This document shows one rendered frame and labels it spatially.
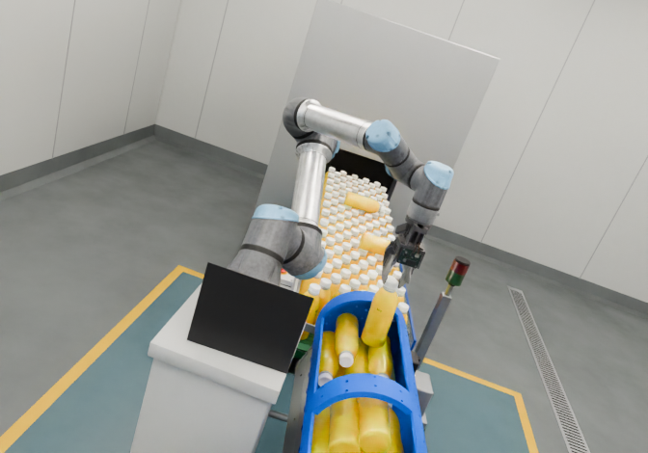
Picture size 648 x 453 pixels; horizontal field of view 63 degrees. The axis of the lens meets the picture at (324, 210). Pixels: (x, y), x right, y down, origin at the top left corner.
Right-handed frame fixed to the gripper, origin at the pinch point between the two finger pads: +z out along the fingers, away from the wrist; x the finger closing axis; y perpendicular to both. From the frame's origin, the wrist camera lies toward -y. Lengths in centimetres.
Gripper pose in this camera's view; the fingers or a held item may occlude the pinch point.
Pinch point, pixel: (391, 280)
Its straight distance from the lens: 150.2
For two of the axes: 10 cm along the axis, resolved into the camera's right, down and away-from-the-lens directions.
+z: -3.0, 8.9, 3.4
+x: 9.5, 3.0, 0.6
